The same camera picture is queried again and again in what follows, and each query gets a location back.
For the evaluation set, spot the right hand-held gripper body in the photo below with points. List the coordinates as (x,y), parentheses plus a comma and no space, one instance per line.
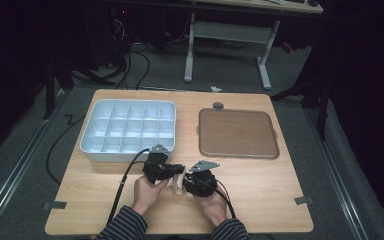
(203,183)

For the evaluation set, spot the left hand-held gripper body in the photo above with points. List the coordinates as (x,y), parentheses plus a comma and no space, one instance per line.
(156,168)

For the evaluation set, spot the cream sock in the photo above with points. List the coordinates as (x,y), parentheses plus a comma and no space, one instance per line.
(177,185)

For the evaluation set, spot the white compartment box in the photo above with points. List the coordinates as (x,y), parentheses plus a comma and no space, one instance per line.
(128,126)

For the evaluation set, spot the person's right hand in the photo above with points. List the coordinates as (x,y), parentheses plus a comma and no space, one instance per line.
(216,206)

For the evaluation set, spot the person's left hand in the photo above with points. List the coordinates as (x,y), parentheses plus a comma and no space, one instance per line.
(145,195)

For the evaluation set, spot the brown tray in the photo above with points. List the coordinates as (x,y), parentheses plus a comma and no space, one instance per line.
(238,133)

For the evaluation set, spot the grey round table grommet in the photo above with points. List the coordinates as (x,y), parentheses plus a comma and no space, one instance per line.
(218,106)

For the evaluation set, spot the white paper scrap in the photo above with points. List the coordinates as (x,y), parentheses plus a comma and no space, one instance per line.
(215,89)

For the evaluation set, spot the black stand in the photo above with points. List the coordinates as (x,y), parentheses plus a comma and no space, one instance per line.
(50,90)
(320,100)

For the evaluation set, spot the desk with white legs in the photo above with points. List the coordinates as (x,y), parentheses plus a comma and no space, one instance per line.
(230,31)

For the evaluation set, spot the metal floor rail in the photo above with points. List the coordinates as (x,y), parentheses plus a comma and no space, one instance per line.
(336,173)
(16,160)

